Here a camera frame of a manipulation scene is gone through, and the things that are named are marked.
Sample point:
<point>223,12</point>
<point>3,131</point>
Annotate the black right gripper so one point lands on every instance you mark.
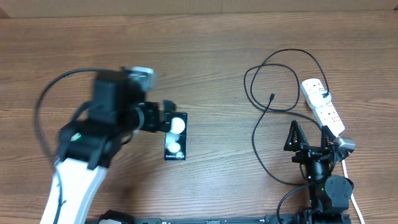
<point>307,152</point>

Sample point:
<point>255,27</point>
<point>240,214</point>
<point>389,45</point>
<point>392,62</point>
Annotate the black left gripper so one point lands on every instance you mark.
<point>152,124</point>

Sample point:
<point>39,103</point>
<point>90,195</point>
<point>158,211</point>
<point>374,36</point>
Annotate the black Samsung Galaxy phone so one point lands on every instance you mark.
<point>175,148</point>

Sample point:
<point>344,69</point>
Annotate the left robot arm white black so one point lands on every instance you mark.
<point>95,134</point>

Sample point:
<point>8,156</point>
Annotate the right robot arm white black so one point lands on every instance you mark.
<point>329,194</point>

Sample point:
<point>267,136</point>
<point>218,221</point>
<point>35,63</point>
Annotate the white USB charger adapter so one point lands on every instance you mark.
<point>318,99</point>

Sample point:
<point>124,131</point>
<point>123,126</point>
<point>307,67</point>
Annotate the white power strip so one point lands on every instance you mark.
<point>325,115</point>

